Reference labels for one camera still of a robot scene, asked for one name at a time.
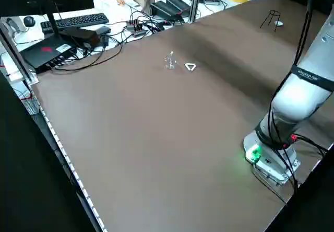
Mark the clear glass alcohol lamp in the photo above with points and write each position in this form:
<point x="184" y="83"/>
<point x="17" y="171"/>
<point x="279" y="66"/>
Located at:
<point x="170" y="63"/>

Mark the white clay triangle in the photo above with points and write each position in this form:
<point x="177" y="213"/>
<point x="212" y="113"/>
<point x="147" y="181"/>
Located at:
<point x="188" y="65"/>

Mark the white ceramic crucible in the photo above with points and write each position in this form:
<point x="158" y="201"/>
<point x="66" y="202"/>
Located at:
<point x="278" y="23"/>

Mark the black metal tripod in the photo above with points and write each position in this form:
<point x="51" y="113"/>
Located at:
<point x="272" y="12"/>

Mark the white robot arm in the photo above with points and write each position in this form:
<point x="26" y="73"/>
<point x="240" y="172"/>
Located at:
<point x="292" y="104"/>

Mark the grey usb hub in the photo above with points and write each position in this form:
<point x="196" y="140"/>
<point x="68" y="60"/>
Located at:
<point x="135" y="25"/>

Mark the black angled stand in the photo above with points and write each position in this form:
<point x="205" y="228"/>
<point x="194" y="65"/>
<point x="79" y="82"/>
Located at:
<point x="164" y="10"/>
<point x="180" y="3"/>

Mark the dark brown box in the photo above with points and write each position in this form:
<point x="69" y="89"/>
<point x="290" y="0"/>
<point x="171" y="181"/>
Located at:
<point x="83" y="36"/>

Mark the black keyboard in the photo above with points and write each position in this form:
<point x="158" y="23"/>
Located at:
<point x="78" y="20"/>

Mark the black box with red logo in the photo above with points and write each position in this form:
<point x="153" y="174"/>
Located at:
<point x="44" y="51"/>

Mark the black computer mouse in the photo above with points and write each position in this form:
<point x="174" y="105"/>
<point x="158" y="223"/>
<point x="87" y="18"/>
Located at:
<point x="29" y="20"/>

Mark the aluminium frame post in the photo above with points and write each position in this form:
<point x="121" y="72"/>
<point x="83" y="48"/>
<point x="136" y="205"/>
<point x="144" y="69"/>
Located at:
<point x="195" y="2"/>

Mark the aluminium corner post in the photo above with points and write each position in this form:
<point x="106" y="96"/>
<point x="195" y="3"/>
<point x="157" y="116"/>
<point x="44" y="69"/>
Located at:
<point x="18" y="57"/>

